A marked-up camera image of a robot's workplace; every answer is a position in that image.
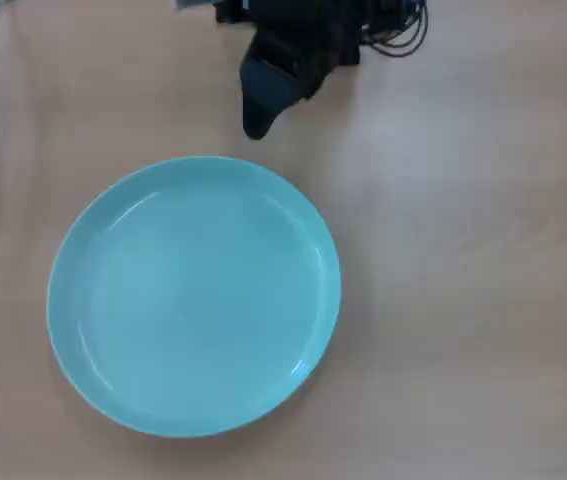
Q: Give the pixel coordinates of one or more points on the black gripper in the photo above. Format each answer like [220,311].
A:
[320,52]

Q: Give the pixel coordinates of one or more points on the light blue round plate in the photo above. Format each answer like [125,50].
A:
[193,300]

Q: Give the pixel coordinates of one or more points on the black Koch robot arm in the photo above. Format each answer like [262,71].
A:
[313,10]

